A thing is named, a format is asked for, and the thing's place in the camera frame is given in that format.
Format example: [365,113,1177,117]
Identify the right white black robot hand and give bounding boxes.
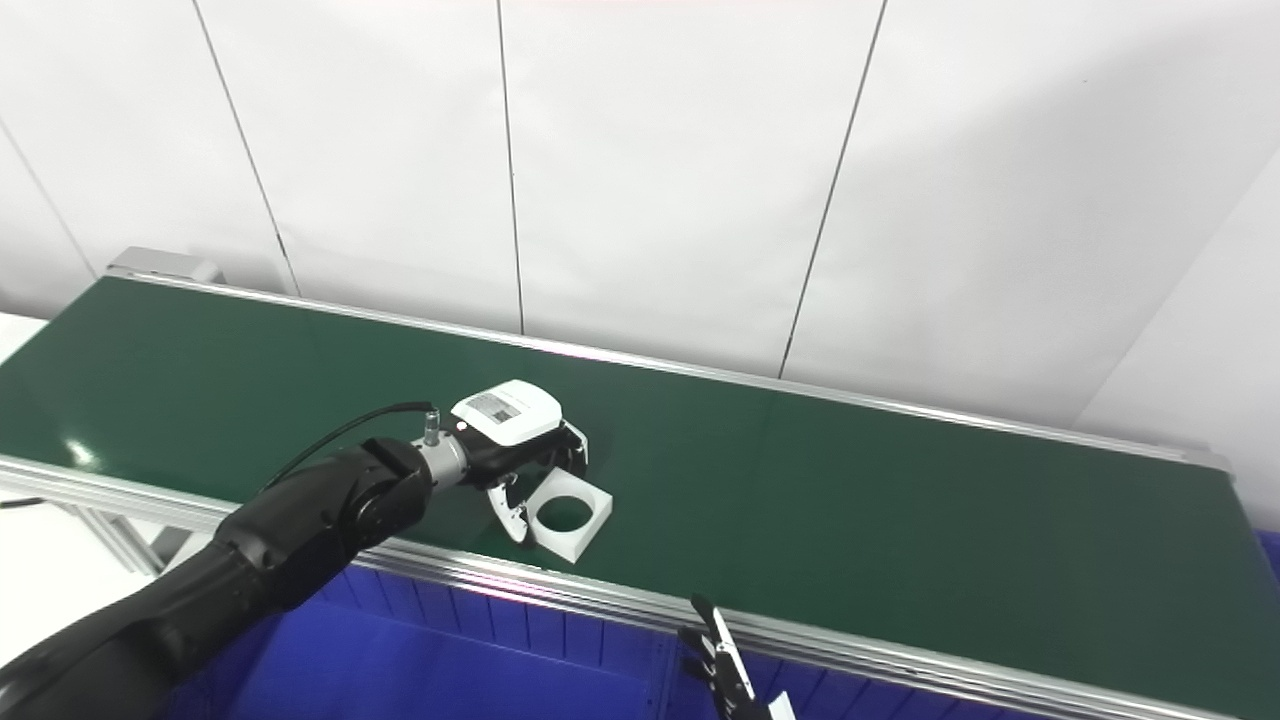
[678,595,797,720]

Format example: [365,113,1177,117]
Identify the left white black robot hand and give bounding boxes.
[445,379,591,546]

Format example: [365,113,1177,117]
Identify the white square part round hole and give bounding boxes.
[525,470,613,564]

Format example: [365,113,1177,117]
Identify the blue plastic bin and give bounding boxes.
[1254,528,1280,606]
[650,640,1051,720]
[160,565,671,720]

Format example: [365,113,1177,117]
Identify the green conveyor belt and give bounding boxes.
[0,277,1280,720]
[0,268,1241,720]

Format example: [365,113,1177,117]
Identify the grey conveyor end box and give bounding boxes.
[105,247,223,285]

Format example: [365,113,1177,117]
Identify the aluminium conveyor leg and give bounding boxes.
[60,505,191,576]

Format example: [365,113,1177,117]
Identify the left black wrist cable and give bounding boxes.
[263,401,442,493]

